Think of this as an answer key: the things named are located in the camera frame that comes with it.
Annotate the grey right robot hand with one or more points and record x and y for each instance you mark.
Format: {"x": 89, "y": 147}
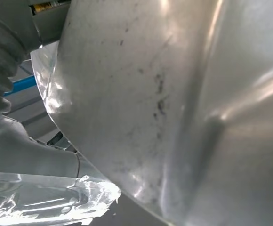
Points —
{"x": 32, "y": 156}

